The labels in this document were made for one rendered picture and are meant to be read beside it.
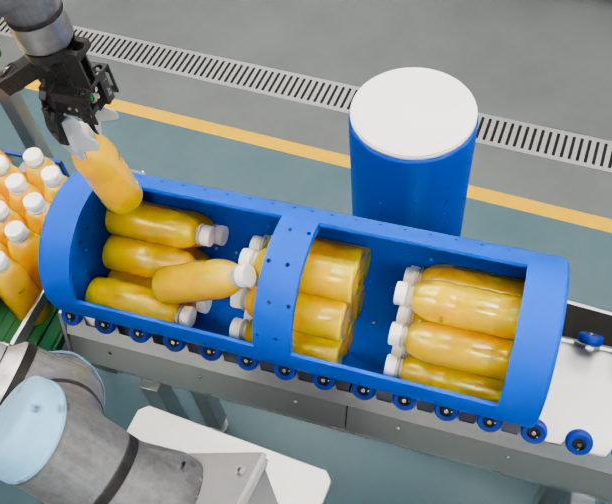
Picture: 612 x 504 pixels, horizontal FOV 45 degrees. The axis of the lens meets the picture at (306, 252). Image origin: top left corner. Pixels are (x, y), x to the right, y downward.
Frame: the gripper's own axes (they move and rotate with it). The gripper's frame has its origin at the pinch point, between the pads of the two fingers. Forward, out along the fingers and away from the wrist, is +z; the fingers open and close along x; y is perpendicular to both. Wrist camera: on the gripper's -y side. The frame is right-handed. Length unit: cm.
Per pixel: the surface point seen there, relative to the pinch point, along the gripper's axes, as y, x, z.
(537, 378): 73, -11, 23
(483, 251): 62, 7, 19
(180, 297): 12.5, -8.4, 28.0
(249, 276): 25.1, -4.6, 22.1
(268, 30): -58, 191, 139
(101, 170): 2.1, -1.8, 4.2
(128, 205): 2.2, 0.2, 15.6
